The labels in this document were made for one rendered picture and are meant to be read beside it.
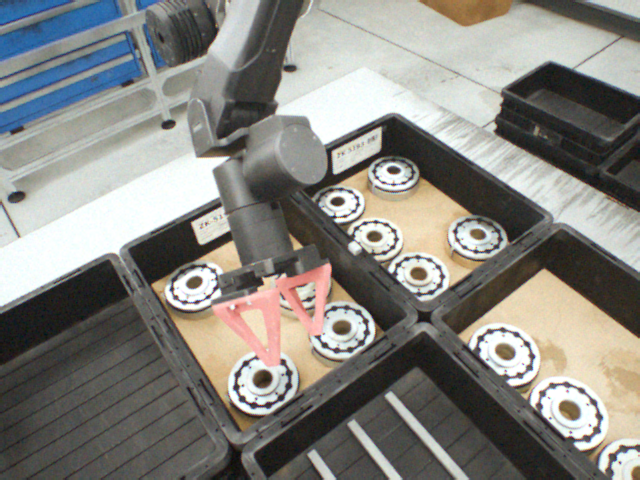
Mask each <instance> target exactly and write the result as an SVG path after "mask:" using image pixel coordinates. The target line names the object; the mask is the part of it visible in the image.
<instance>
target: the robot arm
mask: <svg viewBox="0 0 640 480"><path fill-rule="evenodd" d="M304 3H305V0H231V1H230V4H229V7H228V10H227V13H226V16H225V18H224V21H223V23H222V26H221V28H220V30H219V32H218V35H217V37H216V39H215V40H214V43H213V44H212V45H211V47H210V48H208V51H207V55H206V58H205V62H204V65H203V69H202V70H197V74H196V78H195V81H194V86H193V90H192V93H191V97H190V101H188V105H187V112H186V117H187V124H188V128H189V132H190V136H191V140H192V144H193V148H194V154H195V158H226V157H230V158H228V159H226V160H225V161H224V162H223V163H221V164H219V165H218V166H216V167H214V168H213V169H212V173H213V176H214V180H215V183H216V186H217V190H218V193H219V196H220V199H221V202H222V206H223V209H224V213H225V215H229V216H227V217H226V219H227V222H228V225H229V228H230V233H231V236H232V239H234V242H235V245H236V248H237V252H238V256H239V260H240V262H241V265H242V267H240V268H237V269H234V270H230V271H227V272H224V273H221V274H218V275H217V276H218V280H219V281H218V282H217V283H218V287H219V290H220V293H221V296H218V297H216V298H213V299H211V300H210V301H211V304H212V308H213V312H214V314H215V315H216V316H217V317H218V318H220V319H221V320H222V321H223V322H224V323H225V324H226V325H227V326H229V327H230V328H231V329H232V330H234V332H235V333H236V334H237V335H238V336H239V337H240V338H241V339H242V340H243V341H244V342H245V343H246V344H247V345H248V346H249V347H250V348H251V350H252V351H254V352H255V353H256V354H257V355H258V357H259V359H260V360H261V361H262V362H263V363H264V365H265V366H266V367H268V368H270V367H275V366H278V365H281V338H280V292H281V294H283V295H284V296H285V298H286V299H287V302H288V303H289V305H290V306H291V308H292V309H293V311H294V312H295V314H296V315H297V317H298V318H299V320H300V321H301V323H302V324H303V326H304V328H305V329H307V331H308V332H309V334H310V335H311V336H316V335H321V334H322V332H323V321H324V310H325V302H326V295H327V289H328V284H329V278H331V271H332V267H331V264H329V261H328V258H327V259H323V260H321V258H320V255H319V251H318V248H315V244H312V245H308V246H304V247H301V248H298V249H295V250H294V247H293V243H292V241H291V237H290V234H289V231H288V227H287V224H286V221H285V217H284V214H282V211H281V208H280V204H279V201H276V200H278V199H281V198H284V197H286V196H288V195H291V194H293V193H295V192H298V191H300V190H302V189H304V188H308V187H310V186H312V185H314V184H317V183H319V181H320V180H321V179H322V178H323V177H324V175H325V173H326V170H327V154H326V151H325V148H324V145H323V143H322V142H321V140H320V138H319V137H318V136H317V135H316V134H315V133H314V132H313V129H312V126H311V122H310V120H309V118H308V117H307V116H299V115H275V112H276V110H277V107H278V105H280V104H278V103H277V102H276V101H275V100H274V97H275V94H276V92H277V89H279V87H280V84H281V81H282V78H283V76H282V71H283V66H284V60H285V56H286V52H287V48H288V45H289V41H290V38H291V35H292V32H293V30H294V27H295V24H296V22H297V19H298V16H299V14H300V11H301V8H303V6H304ZM274 201H276V202H274ZM271 202H273V203H271ZM283 270H285V272H286V276H283V278H279V279H277V280H275V281H274V282H275V285H276V286H277V287H276V288H272V289H268V290H265V291H261V292H259V290H258V288H259V287H261V286H264V285H265V284H264V281H263V276H264V279H267V278H270V276H273V275H276V274H279V273H283ZM312 282H315V283H316V300H315V319H314V321H313V320H312V319H311V317H310V315H309V314H308V312H307V310H305V308H304V306H303V304H302V302H301V299H300V297H299V295H298V293H297V290H296V286H300V285H303V284H308V283H312ZM279 291H280V292H279ZM250 310H261V311H262V312H263V317H264V322H265V327H266V332H267V339H268V351H267V349H266V348H265V347H264V345H263V344H262V343H261V341H260V340H259V339H258V337H257V336H256V335H254V333H253V332H252V331H251V328H250V327H249V326H248V324H247V323H246V322H245V320H244V319H243V318H242V316H241V315H240V313H242V312H246V311H250Z"/></svg>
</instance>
